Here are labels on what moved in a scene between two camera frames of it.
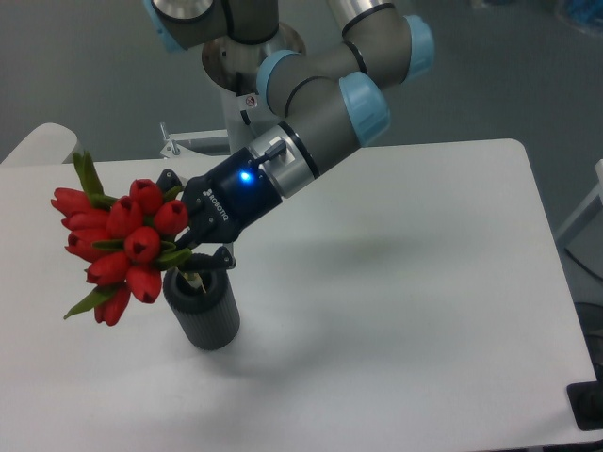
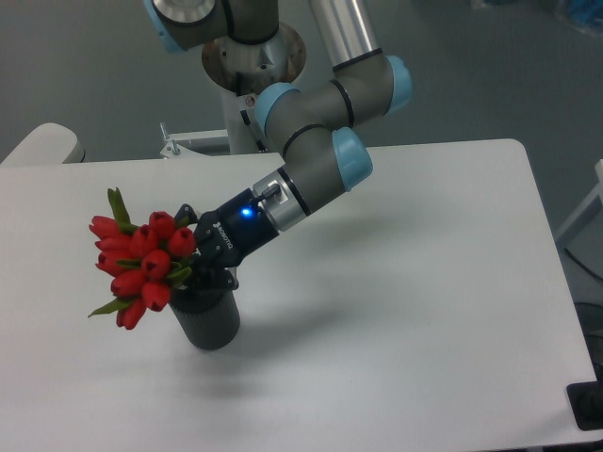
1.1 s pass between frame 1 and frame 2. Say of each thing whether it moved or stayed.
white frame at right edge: stayed
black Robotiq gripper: moved
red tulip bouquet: moved
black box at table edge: stayed
